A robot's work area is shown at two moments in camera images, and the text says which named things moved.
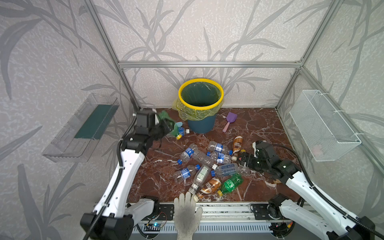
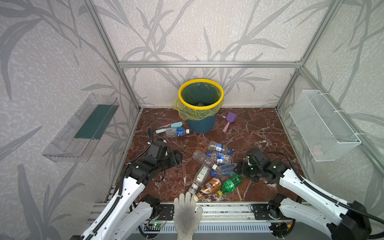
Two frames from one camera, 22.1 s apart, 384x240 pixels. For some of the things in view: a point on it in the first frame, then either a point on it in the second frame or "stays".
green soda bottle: [232, 183] stays
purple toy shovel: [231, 117] stays
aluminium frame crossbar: [209, 64] stays
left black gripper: [163, 129] to [151, 139]
